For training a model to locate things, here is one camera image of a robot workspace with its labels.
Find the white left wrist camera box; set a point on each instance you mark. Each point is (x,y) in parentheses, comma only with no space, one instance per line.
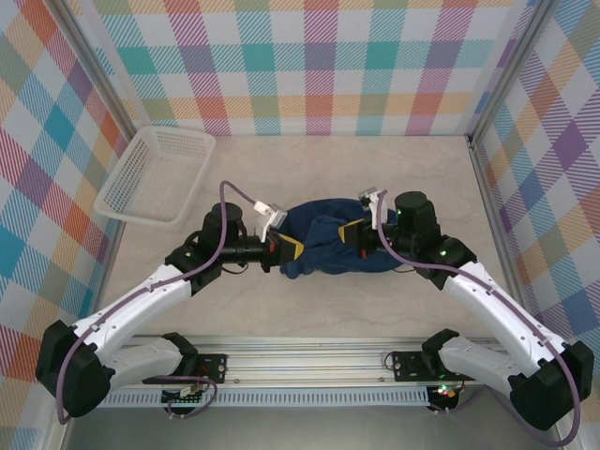
(276,218)

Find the aluminium frame post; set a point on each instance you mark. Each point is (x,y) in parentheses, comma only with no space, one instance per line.
(104,70)
(507,70)

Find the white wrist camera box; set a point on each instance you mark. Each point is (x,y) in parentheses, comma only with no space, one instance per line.
(368,197)
(276,218)

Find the white plastic mesh basket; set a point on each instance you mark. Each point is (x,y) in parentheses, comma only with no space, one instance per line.
(154,187)

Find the dark blue t-shirt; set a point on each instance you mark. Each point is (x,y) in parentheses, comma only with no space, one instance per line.
(328,262)

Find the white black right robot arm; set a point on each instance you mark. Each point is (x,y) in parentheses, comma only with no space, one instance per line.
(487,300)

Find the aluminium floor edge profile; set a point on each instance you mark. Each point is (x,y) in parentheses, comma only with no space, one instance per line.
(494,211)

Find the small black circuit board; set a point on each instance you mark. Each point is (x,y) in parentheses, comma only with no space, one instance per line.
(183,399)

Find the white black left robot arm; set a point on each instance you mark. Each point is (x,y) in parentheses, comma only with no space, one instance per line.
(136,300)

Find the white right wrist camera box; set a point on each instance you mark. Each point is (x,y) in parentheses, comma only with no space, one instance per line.
(368,197)

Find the grey metal front panel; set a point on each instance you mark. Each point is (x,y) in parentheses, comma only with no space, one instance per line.
(304,429)

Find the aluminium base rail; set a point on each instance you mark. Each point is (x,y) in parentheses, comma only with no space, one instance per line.
(304,361)

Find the small circuit board with lights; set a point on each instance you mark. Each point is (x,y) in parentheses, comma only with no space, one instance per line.
(445,393)

